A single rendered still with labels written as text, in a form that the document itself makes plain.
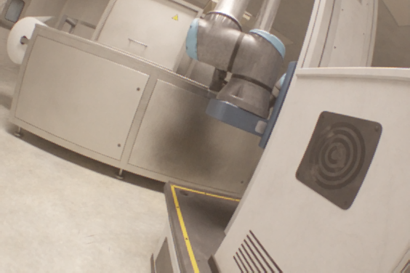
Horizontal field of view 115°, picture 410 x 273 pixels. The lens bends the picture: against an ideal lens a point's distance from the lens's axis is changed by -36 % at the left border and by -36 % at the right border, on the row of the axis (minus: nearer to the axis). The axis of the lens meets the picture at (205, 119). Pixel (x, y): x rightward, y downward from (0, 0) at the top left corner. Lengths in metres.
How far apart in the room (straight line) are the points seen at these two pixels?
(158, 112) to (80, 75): 0.56
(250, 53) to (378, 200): 0.54
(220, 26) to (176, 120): 0.76
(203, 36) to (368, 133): 0.55
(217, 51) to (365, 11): 0.66
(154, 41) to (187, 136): 0.71
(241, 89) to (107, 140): 0.95
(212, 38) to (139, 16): 0.94
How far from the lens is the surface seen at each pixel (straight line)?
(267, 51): 0.66
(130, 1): 1.59
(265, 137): 0.64
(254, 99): 0.62
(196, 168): 1.42
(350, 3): 0.89
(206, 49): 0.67
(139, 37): 1.49
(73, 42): 1.39
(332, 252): 0.31
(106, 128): 1.33
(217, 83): 1.20
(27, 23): 1.97
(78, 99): 1.35
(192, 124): 1.32
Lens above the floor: 0.69
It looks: 4 degrees down
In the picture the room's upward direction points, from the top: 22 degrees clockwise
